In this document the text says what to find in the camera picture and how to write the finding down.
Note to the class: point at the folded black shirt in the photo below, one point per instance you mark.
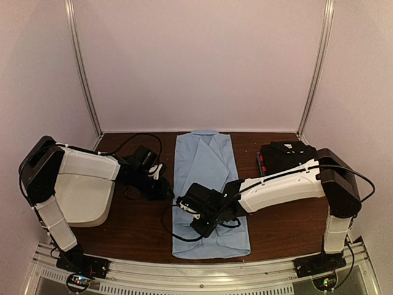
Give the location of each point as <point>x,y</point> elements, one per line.
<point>280,156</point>

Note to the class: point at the light blue long sleeve shirt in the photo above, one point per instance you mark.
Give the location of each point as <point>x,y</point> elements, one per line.
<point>204,163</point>

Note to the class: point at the aluminium frame post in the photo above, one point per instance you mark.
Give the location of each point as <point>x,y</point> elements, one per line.
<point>80,65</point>
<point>324,39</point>

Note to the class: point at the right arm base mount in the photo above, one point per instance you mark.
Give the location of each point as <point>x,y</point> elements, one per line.
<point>319,263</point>

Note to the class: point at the left circuit board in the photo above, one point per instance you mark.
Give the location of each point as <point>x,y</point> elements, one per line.
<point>78,283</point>

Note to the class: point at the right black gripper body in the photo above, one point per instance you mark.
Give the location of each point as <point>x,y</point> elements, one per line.
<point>206,230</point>

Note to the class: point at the white plastic tub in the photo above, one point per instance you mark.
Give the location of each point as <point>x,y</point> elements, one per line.
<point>84,200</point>

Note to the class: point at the right circuit board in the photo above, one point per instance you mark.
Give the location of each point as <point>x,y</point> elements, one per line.
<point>325,283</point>

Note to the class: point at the circuit board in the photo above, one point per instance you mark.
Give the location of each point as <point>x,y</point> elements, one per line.
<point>325,283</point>
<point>78,283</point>

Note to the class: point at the left aluminium frame post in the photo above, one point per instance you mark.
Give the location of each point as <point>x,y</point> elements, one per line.
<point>80,65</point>

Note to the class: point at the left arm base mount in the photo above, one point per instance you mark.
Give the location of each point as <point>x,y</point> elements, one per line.
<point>76,261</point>

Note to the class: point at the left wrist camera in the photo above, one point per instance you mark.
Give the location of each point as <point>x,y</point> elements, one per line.
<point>157,171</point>

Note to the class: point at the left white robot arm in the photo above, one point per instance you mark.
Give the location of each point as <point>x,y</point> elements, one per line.
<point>38,173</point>

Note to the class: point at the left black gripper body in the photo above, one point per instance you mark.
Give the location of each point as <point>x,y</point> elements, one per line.
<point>149,189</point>

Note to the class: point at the right aluminium frame post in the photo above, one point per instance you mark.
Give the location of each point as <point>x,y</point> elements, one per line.
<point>324,39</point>

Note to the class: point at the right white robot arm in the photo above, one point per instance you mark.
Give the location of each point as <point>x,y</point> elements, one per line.
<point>325,176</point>

